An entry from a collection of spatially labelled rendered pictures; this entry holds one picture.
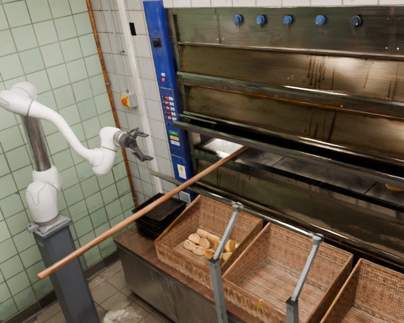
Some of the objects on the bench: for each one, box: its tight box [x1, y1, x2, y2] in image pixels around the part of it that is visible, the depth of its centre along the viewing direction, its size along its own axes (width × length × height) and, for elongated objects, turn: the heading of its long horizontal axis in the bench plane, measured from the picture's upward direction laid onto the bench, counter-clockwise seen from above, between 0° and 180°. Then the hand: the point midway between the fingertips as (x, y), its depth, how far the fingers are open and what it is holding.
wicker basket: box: [221, 222, 353, 323], centre depth 238 cm, size 49×56×28 cm
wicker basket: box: [154, 194, 264, 291], centre depth 279 cm, size 49×56×28 cm
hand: (148, 147), depth 230 cm, fingers open, 13 cm apart
